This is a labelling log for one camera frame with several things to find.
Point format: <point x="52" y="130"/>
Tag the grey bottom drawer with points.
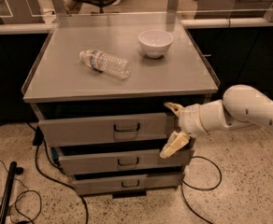
<point x="126" y="183"/>

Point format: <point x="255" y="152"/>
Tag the grey top drawer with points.
<point x="108" y="129"/>

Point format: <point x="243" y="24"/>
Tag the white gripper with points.
<point x="189" y="119"/>

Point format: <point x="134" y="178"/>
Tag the clear plastic water bottle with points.
<point x="103" y="62"/>

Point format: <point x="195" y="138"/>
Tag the grey middle drawer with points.
<point x="85" y="163"/>

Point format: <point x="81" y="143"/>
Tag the white ceramic bowl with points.
<point x="155" y="43"/>

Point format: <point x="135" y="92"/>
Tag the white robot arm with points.
<point x="241" y="107"/>

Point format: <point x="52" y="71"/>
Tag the black pole on floor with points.
<point x="12" y="171"/>

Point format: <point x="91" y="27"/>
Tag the grey drawer cabinet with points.
<point x="61" y="86"/>

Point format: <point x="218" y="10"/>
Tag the clear acrylic barrier panel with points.
<point x="111" y="0"/>

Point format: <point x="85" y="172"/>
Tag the grey drawer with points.
<point x="108" y="129"/>
<point x="85" y="163"/>
<point x="126" y="183"/>

